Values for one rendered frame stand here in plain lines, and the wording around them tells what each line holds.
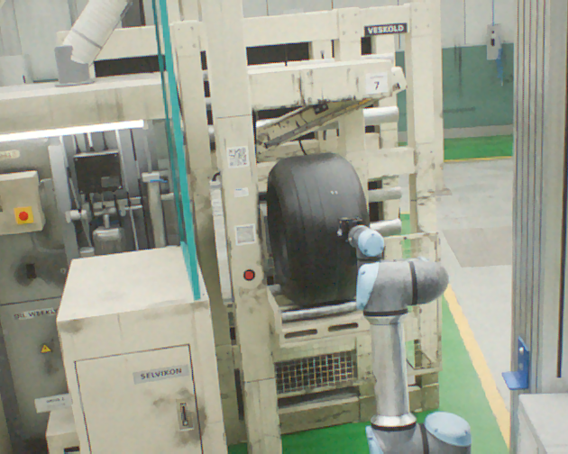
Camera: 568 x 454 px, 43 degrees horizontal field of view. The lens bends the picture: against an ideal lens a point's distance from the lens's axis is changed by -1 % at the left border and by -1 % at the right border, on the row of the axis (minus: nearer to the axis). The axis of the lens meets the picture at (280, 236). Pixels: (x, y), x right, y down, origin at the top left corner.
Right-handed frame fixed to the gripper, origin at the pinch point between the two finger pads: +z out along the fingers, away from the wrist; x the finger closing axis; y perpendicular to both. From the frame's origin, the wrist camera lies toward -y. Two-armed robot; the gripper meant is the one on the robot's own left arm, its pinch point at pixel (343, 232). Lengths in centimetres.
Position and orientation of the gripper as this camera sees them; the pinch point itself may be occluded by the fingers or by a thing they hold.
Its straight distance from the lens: 255.5
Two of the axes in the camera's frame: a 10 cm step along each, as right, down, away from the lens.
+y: -1.0, -9.8, -1.8
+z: -1.8, -1.6, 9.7
